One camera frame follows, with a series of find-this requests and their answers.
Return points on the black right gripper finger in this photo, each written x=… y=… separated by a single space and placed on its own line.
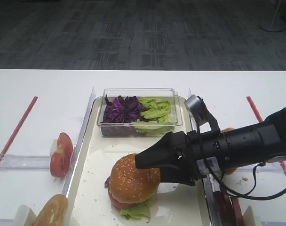
x=177 y=174
x=161 y=153

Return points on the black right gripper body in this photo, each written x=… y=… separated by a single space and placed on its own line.
x=186 y=162

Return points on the sesame top bun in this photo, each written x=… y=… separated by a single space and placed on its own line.
x=129 y=185

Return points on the sesame bun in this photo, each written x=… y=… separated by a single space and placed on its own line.
x=229 y=171
x=129 y=185

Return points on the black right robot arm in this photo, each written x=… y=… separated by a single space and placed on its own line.
x=197 y=155

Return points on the green lettuce leaves in container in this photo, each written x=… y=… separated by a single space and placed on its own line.
x=158 y=118

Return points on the lettuce leaf on burger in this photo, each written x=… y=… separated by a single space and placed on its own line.
x=139 y=210

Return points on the tomato slice on burger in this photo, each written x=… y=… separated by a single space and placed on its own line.
x=119 y=205

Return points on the sliced red meat sticks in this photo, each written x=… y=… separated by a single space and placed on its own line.
x=229 y=209

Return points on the upright tomato slice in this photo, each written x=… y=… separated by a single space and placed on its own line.
x=60 y=160

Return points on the white block behind tomato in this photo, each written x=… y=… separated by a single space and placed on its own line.
x=53 y=147

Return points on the white metal tray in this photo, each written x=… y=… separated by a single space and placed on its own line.
x=177 y=204

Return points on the clear plastic salad container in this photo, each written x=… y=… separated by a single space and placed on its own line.
x=128 y=129

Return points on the shredded purple cabbage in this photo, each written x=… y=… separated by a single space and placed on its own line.
x=123 y=110

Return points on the white block lower right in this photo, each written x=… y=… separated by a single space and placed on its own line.
x=250 y=219

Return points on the right red strip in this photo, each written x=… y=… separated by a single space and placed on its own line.
x=259 y=118

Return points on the red strip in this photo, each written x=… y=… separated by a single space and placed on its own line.
x=17 y=128
x=259 y=118

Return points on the lower right clear holder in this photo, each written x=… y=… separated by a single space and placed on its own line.
x=272 y=223

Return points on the plain bottom bun upright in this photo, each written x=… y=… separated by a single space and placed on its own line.
x=53 y=212

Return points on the left red strip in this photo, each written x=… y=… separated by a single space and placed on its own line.
x=17 y=128

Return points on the metal floor stand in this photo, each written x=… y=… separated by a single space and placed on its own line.
x=273 y=26

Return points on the white block lower left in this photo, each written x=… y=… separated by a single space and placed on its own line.
x=24 y=216

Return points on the upper left clear holder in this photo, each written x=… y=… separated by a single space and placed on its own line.
x=24 y=162

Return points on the lower left clear holder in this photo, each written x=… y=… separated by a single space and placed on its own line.
x=6 y=222

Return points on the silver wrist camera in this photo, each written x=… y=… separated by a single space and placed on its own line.
x=198 y=109

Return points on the left clear divider rail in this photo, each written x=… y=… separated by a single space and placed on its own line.
x=67 y=187

